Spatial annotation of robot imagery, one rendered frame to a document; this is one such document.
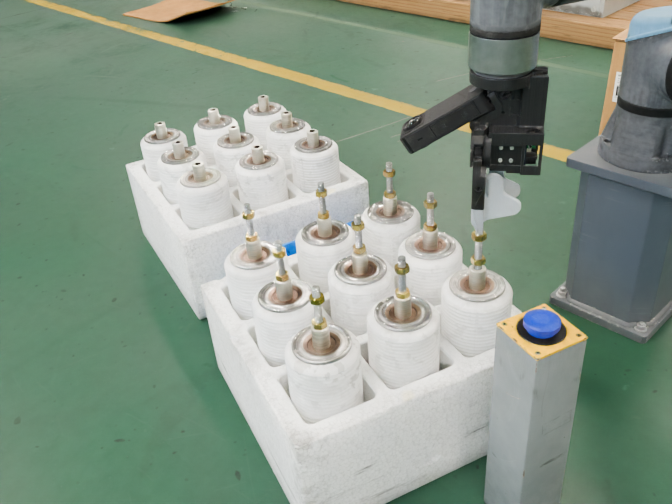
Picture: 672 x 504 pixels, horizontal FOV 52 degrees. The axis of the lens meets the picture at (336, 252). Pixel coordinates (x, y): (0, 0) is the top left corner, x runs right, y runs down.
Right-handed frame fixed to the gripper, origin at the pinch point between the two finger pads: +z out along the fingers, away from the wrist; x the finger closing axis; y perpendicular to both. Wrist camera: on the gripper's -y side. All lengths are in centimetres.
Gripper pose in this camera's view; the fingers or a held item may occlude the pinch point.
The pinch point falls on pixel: (474, 221)
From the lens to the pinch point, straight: 90.8
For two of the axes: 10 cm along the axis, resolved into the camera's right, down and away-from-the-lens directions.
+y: 9.8, 0.5, -2.0
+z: 0.7, 8.3, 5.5
